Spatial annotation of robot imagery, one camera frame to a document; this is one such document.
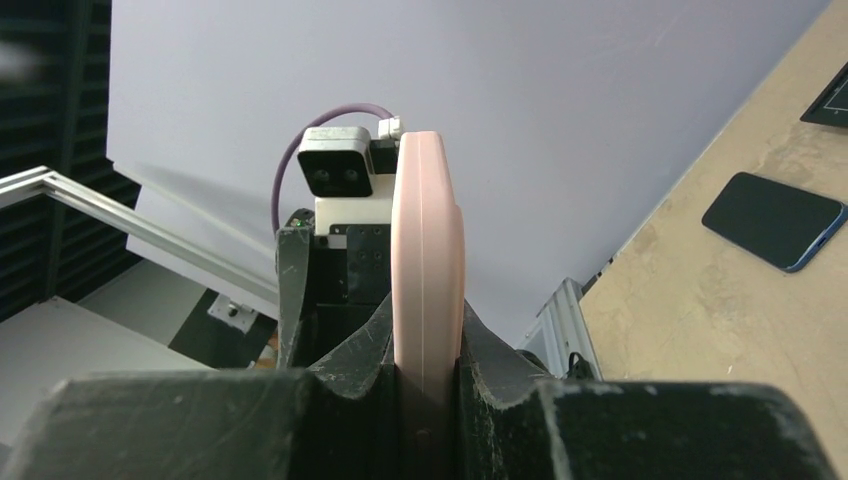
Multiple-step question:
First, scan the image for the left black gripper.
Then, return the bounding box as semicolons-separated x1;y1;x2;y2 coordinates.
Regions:
276;225;391;369

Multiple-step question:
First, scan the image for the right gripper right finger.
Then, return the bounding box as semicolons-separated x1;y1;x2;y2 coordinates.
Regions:
456;307;837;479

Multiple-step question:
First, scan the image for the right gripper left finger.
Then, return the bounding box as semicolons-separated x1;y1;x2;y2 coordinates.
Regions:
2;301;398;479

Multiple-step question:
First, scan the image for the pink phone case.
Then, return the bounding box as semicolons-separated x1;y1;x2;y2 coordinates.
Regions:
391;131;465;409

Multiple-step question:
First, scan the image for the blue phone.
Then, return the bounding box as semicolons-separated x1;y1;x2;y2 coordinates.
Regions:
701;172;847;273

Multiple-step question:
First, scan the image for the black white chessboard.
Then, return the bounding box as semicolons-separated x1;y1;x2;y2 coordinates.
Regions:
800;64;848;129

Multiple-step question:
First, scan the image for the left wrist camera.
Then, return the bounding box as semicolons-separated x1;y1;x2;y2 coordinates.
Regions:
297;116;404;237

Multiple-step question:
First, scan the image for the aluminium table frame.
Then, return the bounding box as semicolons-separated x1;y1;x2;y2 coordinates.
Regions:
517;278;603;380

